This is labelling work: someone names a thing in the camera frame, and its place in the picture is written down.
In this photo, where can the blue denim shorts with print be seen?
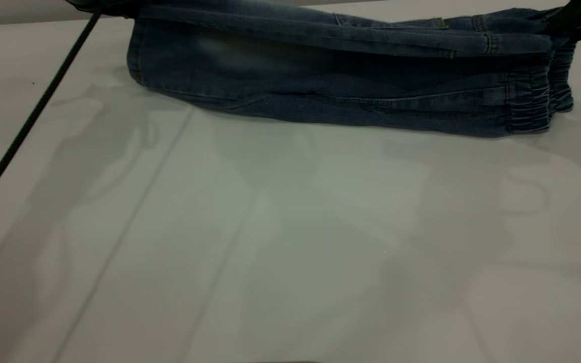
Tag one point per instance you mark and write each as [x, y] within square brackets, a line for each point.
[321, 75]

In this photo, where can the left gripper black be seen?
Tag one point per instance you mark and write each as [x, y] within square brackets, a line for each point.
[104, 5]

